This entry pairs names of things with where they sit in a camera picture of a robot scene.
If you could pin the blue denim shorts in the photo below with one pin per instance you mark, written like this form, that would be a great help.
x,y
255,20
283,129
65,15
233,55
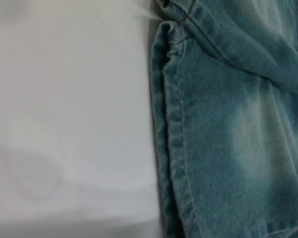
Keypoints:
x,y
226,124

